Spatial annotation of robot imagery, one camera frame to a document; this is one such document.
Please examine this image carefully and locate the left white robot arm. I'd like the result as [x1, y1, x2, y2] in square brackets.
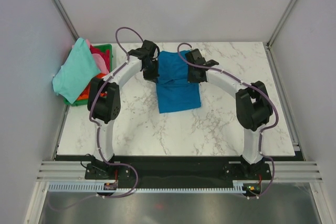
[87, 40, 160, 178]

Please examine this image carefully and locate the right aluminium frame post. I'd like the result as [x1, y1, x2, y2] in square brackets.
[266, 0, 298, 48]

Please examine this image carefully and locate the aluminium front rail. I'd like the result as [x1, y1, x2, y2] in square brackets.
[36, 161, 322, 183]

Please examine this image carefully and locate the aluminium frame post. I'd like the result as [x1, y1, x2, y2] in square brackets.
[51, 0, 79, 41]
[266, 0, 298, 48]

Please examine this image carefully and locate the pink t shirt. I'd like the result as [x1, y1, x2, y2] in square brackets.
[85, 39, 110, 77]

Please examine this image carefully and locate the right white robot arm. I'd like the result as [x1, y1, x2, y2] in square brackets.
[185, 49, 273, 179]

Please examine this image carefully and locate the teal t shirt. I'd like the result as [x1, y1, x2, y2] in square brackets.
[52, 38, 101, 104]

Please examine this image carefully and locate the left aluminium frame post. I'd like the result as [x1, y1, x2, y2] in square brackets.
[51, 0, 79, 41]

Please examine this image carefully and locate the white slotted cable duct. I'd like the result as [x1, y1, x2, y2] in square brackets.
[48, 179, 246, 194]

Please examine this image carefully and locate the green plastic bin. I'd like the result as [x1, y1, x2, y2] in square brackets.
[63, 44, 113, 106]

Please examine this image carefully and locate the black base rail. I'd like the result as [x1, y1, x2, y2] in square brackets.
[85, 156, 271, 186]

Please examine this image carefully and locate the blue t shirt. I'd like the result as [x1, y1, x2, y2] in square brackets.
[156, 50, 202, 114]

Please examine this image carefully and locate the dark red t shirt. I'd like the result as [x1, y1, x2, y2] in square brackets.
[90, 44, 112, 62]

